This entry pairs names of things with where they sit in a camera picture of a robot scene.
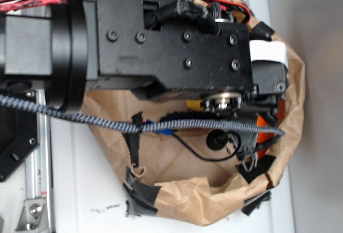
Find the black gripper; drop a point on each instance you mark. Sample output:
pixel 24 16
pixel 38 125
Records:
pixel 195 49

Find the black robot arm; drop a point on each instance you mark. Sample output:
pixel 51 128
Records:
pixel 53 51

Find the yellow towel cloth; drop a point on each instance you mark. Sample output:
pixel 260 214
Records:
pixel 194 105

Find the brown paper bag bin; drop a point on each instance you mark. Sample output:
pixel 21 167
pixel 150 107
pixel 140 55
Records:
pixel 177 175

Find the orange toy carrot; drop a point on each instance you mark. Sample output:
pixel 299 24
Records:
pixel 262 137

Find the white plastic tray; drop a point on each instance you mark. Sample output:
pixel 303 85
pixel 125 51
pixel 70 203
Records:
pixel 88 197

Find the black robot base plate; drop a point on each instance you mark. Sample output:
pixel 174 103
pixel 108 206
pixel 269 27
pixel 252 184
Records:
pixel 19 137

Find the aluminium frame rail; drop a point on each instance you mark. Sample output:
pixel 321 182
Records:
pixel 38 165

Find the metal corner bracket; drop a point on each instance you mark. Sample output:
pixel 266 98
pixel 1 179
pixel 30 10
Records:
pixel 34 216

